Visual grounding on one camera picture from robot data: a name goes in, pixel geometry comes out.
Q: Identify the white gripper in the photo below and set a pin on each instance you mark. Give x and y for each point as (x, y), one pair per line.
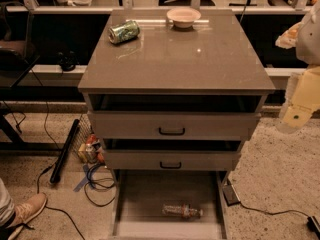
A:
(310, 42)

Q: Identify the clear plastic water bottle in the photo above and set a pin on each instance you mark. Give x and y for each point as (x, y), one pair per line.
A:
(184, 211)

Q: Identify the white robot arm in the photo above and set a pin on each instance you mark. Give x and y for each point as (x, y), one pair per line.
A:
(308, 47)

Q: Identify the grey drawer cabinet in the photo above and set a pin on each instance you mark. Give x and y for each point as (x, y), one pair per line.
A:
(210, 67)

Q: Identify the middle grey drawer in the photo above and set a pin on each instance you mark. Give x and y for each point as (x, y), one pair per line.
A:
(167, 160)

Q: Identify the bottom open grey drawer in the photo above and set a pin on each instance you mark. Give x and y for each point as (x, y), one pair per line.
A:
(140, 196)

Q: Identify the top grey drawer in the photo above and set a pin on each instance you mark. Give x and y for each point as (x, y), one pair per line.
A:
(173, 125)

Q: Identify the white bowl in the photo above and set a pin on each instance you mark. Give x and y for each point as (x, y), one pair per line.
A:
(183, 17)

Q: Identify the black floor pedal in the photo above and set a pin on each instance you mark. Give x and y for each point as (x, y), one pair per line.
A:
(230, 195)

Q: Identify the black power adapter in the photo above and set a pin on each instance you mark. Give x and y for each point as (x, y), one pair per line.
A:
(313, 225)

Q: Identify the crushed green soda can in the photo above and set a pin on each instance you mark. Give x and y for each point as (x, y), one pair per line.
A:
(123, 32)

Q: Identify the pile of snack packages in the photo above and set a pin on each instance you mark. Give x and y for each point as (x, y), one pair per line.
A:
(91, 150)

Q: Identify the black round object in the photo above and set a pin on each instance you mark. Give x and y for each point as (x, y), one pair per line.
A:
(67, 62)

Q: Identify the black bar on floor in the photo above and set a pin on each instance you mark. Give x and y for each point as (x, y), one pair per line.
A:
(56, 173)

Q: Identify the dark office chair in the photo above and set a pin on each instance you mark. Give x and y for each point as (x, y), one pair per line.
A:
(17, 57)

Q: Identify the tan shoe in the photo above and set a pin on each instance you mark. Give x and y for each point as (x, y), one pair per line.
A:
(24, 213)

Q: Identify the grey trouser leg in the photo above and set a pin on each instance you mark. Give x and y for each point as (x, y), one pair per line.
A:
(7, 208)

